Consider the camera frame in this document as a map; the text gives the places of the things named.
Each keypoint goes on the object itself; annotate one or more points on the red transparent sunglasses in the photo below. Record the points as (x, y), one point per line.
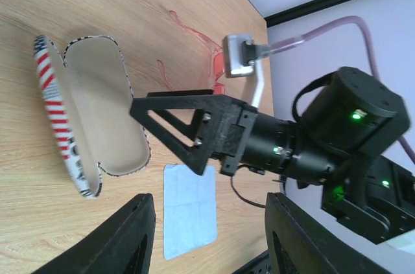
(192, 61)

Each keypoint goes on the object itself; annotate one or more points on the striped sunglasses case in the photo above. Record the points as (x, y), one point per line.
(88, 96)

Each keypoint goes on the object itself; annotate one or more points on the blue cleaning cloth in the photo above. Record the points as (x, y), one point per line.
(189, 210)

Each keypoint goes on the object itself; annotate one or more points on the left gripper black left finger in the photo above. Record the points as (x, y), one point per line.
(121, 244)

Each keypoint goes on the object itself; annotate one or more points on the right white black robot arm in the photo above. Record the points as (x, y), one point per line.
(338, 142)

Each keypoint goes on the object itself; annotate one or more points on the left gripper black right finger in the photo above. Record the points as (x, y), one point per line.
(297, 243)

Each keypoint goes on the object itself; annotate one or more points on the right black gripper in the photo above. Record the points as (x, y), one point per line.
(226, 129)

